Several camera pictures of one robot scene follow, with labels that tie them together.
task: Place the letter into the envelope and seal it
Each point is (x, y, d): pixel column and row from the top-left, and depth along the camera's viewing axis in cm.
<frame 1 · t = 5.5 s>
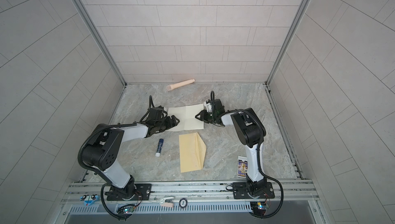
left hand: (179, 120, 94), fingers open
right hand: (196, 117, 97), fingers open
cream folded letter paper: (186, 115, 99), on the table
yellow manila envelope: (192, 152, 86), on the table
blue white glue stick: (157, 154, 84), on the table
beige wooden pestle: (173, 86, 114), point 3 cm above the table

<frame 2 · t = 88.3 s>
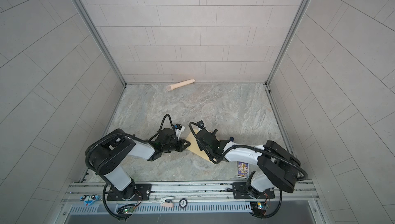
left hand: (192, 143, 88), fingers closed
right hand: (200, 137, 86), fingers open
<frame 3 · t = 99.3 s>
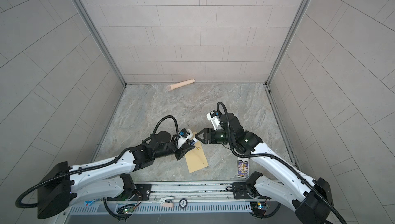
left hand: (196, 144, 73), fingers open
right hand: (198, 139, 68), fingers open
yellow manila envelope: (195, 159, 83), on the table
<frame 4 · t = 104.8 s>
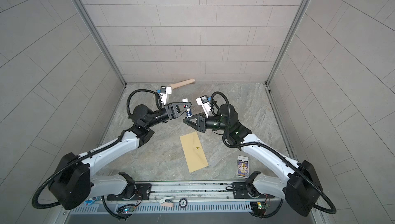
left hand: (192, 108, 62), fingers closed
right hand: (185, 125, 63), fingers closed
